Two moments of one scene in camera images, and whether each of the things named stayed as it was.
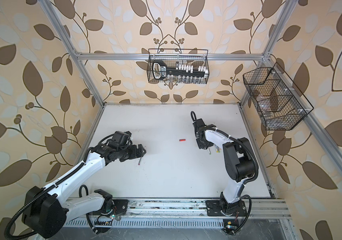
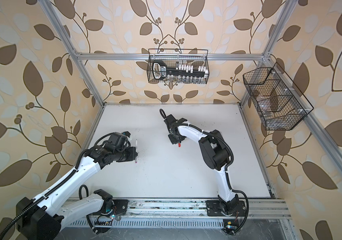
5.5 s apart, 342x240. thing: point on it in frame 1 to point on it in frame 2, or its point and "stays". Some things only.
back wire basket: [181, 66] stays
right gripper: [200, 145] to [173, 141]
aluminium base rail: [196, 208] stays
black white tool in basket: [160, 70] stays
